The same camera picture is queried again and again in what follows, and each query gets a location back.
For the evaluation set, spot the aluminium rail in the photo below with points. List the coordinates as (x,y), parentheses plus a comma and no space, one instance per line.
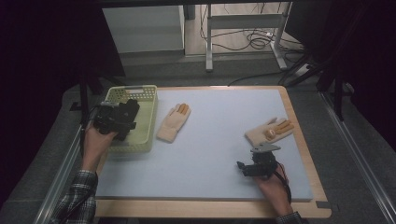
(62,174)
(358,155)

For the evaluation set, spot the white metal desk frame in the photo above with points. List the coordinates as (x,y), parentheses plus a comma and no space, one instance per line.
(243,21)

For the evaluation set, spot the pale green plastic basket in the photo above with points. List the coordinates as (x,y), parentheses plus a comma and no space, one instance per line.
(146,124)

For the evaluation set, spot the dark curtain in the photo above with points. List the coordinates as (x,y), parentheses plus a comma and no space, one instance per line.
(367,62)
(40,62)

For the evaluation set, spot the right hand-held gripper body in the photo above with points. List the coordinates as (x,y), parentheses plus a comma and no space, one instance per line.
(263,165)

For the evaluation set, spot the black metal stand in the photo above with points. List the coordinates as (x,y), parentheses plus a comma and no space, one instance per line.
(338,99)
(83,93)

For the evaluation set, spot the white foam mat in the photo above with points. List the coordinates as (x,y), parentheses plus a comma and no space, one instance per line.
(211,168)

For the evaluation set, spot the person's right hand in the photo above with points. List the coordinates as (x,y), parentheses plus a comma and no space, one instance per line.
(275,193)

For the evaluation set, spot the white cabinet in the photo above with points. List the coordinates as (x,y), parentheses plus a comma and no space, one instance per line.
(143,28)

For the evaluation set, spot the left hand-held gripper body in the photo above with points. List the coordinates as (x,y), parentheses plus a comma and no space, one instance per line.
(109,119)

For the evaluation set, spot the black tripod legs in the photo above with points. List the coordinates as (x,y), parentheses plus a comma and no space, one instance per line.
(299,74)

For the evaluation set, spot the person's left hand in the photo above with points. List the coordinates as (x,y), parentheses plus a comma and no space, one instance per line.
(96,146)

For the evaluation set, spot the cream knit glove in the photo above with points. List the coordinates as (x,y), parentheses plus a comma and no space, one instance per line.
(260,133)
(172,123)

